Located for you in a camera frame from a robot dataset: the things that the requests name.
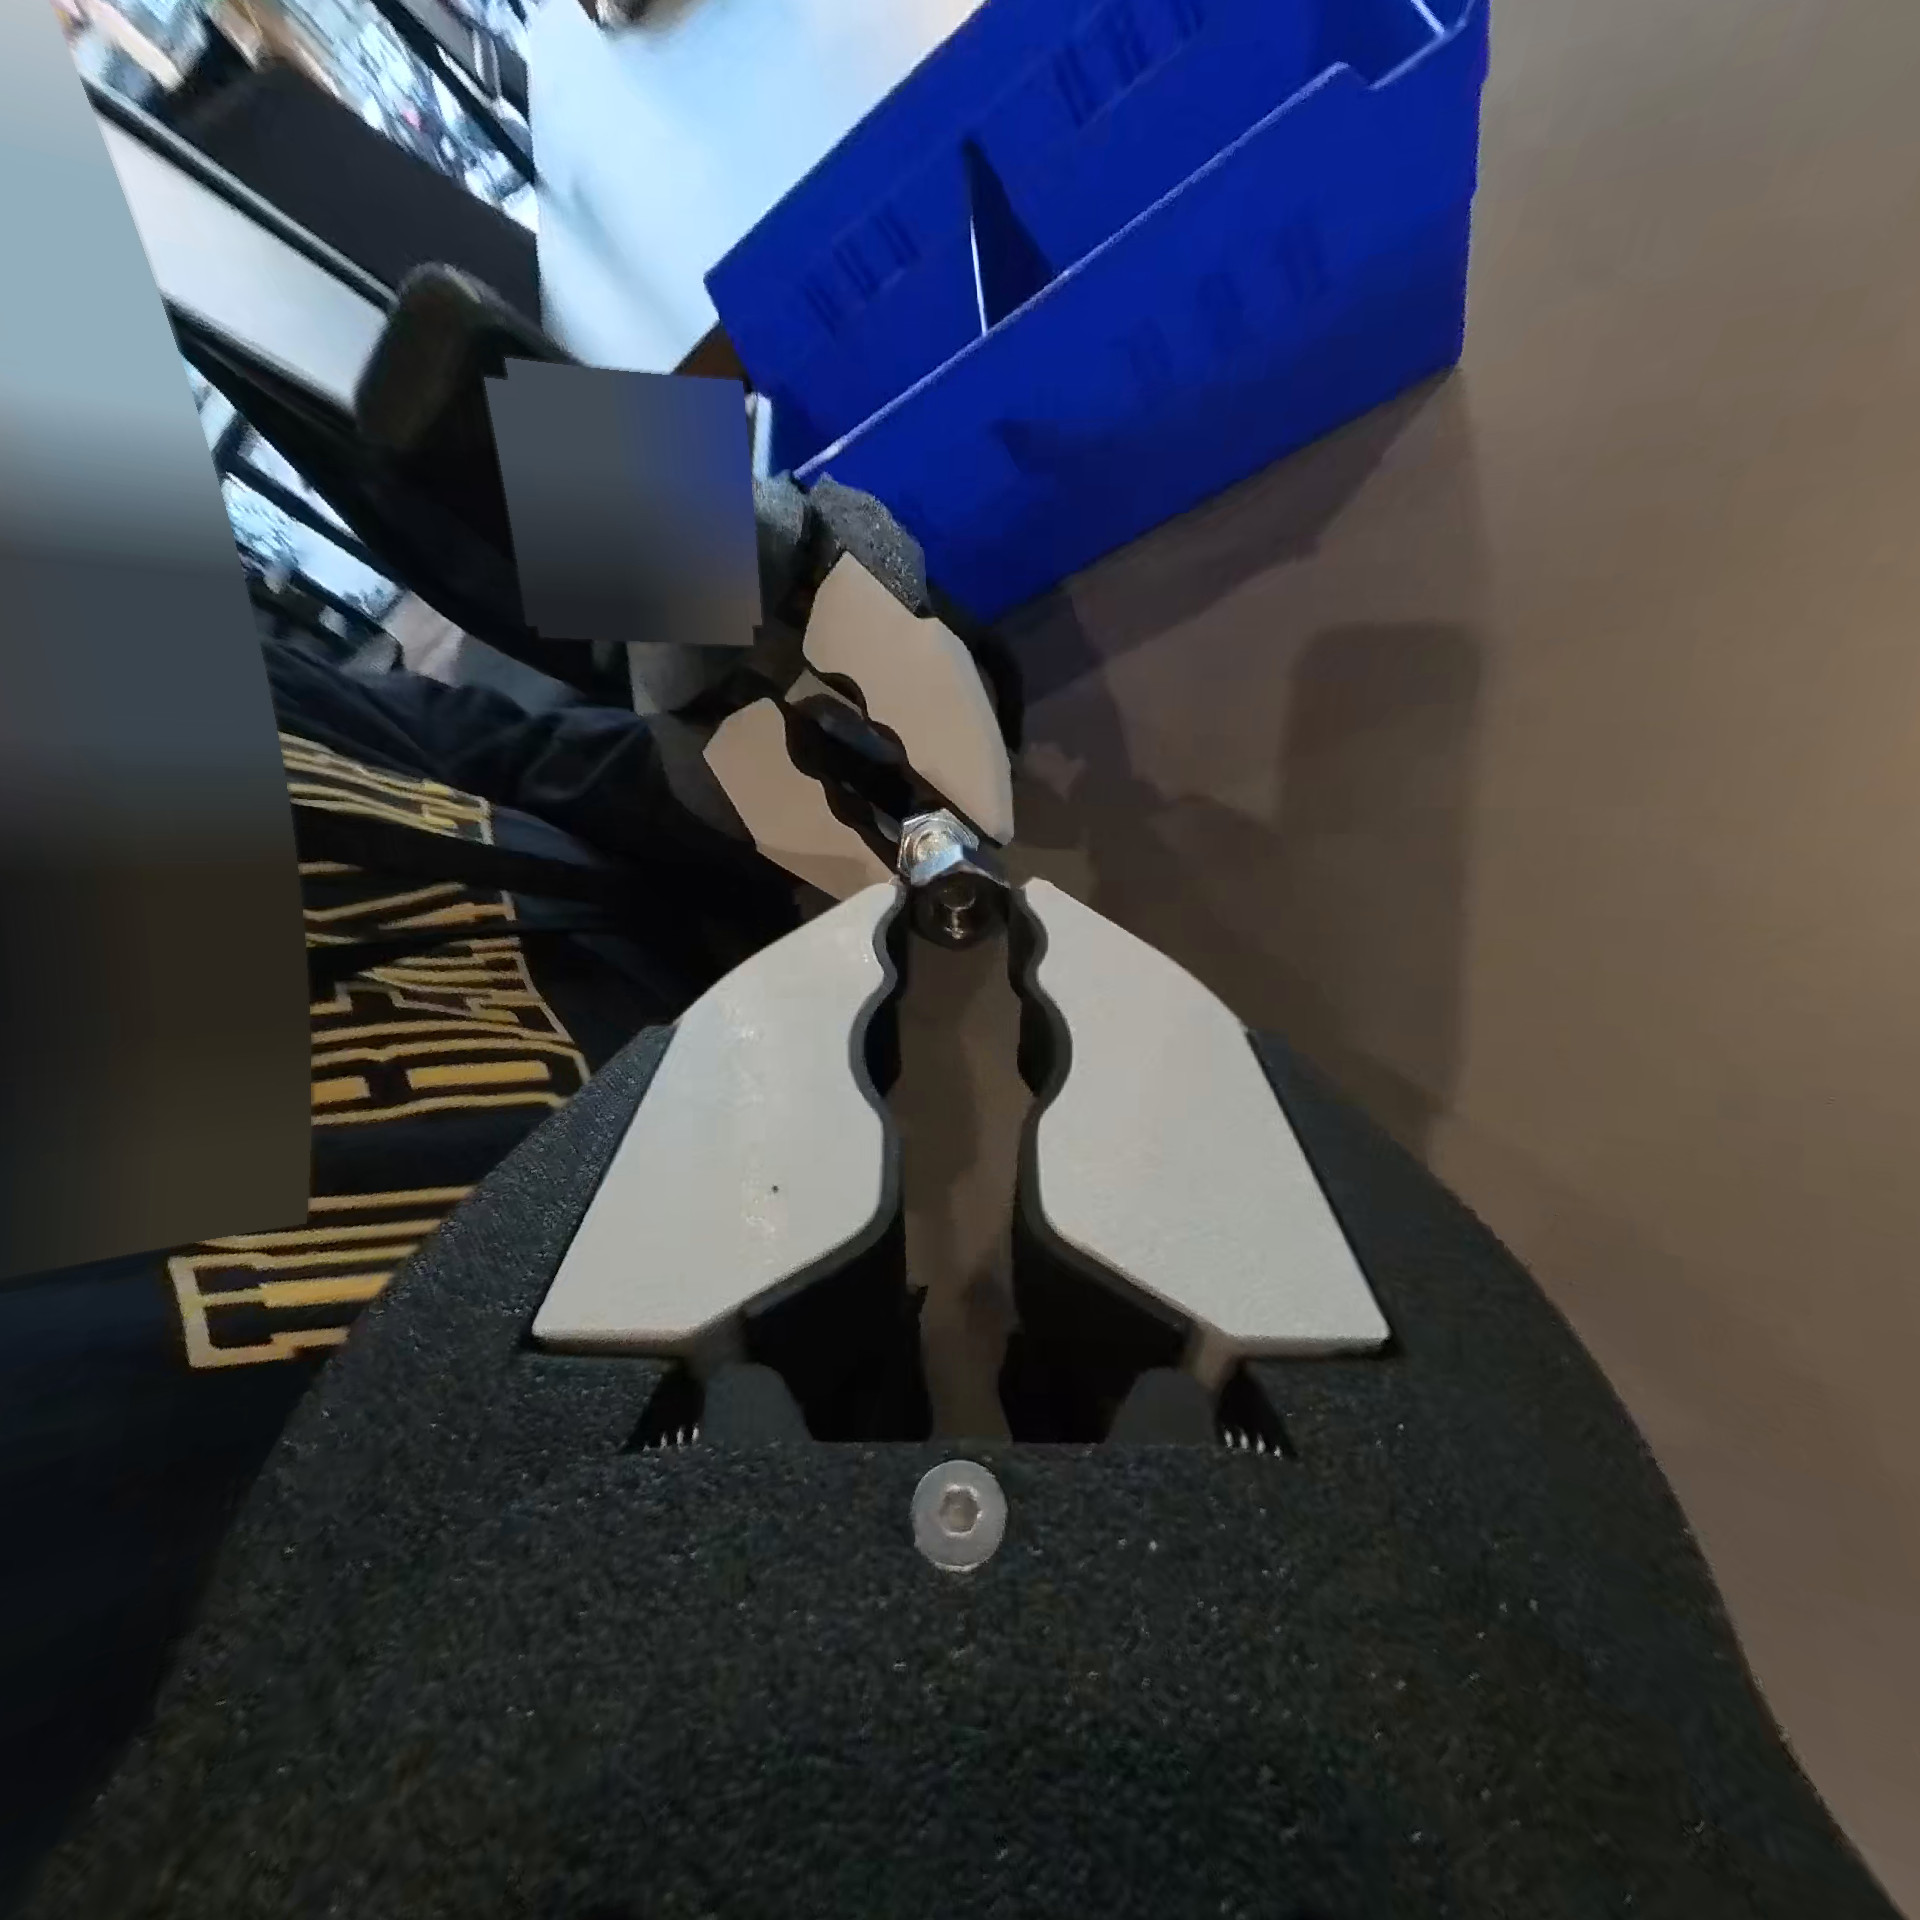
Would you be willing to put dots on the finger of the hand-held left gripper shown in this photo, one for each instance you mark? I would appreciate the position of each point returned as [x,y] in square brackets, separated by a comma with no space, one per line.
[774,779]
[931,691]

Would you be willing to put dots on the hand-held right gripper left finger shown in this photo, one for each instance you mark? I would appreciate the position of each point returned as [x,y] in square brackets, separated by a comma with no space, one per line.
[722,1171]

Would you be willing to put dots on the dark sweatshirt with yellow print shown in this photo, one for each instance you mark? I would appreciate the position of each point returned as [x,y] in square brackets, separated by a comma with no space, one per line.
[451,975]

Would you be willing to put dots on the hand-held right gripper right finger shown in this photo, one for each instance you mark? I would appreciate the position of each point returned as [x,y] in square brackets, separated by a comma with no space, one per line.
[1202,1171]

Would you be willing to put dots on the blue plastic divided bin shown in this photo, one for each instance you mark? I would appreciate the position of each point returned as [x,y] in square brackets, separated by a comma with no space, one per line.
[1202,376]

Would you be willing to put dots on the person's left forearm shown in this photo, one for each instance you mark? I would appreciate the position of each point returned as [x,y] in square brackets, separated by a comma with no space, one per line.
[601,764]

